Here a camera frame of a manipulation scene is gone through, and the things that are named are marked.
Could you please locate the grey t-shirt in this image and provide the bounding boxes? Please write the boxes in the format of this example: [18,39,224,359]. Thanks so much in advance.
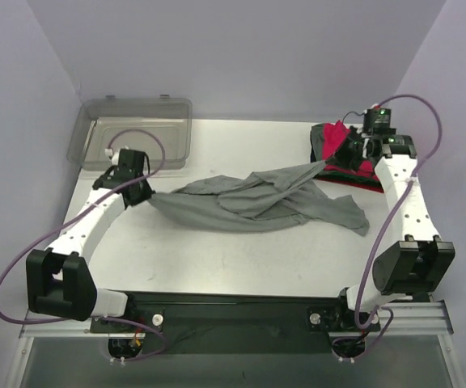
[149,161,370,236]
[310,123,324,162]

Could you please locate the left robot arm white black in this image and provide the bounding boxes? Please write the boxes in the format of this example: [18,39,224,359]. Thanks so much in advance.
[26,179,153,333]

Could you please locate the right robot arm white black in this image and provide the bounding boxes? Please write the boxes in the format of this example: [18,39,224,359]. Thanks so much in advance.
[331,133,455,330]

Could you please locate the folded grey t-shirt in stack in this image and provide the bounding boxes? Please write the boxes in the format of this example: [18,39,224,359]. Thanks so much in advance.
[310,123,324,162]

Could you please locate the folded magenta t-shirt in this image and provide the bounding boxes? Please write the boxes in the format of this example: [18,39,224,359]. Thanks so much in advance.
[323,121,357,162]

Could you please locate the clear plastic bin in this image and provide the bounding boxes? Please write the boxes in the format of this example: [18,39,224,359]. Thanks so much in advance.
[67,95,193,171]

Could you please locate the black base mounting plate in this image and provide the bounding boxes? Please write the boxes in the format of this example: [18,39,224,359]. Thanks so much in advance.
[90,293,380,360]

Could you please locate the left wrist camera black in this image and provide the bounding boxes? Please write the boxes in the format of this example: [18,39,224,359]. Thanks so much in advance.
[105,148,150,181]

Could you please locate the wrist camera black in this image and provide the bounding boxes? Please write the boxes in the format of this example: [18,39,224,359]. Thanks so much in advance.
[362,106,396,136]
[105,148,150,181]

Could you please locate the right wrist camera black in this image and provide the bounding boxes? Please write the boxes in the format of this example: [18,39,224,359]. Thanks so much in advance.
[362,106,396,136]

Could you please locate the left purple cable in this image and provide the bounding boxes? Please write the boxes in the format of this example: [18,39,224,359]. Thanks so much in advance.
[0,129,172,361]

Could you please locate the purple cable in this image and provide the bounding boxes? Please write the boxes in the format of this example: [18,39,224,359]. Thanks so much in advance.
[0,129,172,361]
[354,93,444,359]

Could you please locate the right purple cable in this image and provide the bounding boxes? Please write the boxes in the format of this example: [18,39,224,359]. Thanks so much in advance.
[354,93,444,359]

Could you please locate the aluminium frame rail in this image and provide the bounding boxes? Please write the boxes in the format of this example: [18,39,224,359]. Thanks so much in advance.
[385,301,454,336]

